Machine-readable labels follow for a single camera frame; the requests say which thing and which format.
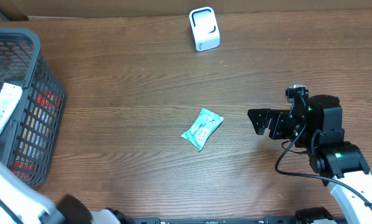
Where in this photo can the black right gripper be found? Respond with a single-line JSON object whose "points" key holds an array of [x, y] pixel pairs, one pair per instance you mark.
{"points": [[278, 117]]}

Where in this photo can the teal wet wipes pack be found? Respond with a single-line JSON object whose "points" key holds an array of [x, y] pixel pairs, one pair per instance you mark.
{"points": [[203, 127]]}

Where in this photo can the white cosmetic tube gold cap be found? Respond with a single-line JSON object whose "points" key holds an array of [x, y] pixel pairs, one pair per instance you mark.
{"points": [[9, 97]]}

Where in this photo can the grey plastic mesh basket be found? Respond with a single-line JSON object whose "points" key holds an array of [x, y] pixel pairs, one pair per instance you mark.
{"points": [[28, 139]]}

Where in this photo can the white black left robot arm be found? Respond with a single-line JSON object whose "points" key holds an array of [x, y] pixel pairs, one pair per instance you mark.
{"points": [[21, 204]]}

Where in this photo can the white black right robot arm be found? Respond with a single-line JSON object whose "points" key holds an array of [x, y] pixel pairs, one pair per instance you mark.
{"points": [[315, 124]]}

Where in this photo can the white barcode scanner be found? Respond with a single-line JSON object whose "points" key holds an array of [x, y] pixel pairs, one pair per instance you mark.
{"points": [[204, 28]]}

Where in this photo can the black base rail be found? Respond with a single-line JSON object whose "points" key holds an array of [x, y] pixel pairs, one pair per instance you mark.
{"points": [[265, 220]]}

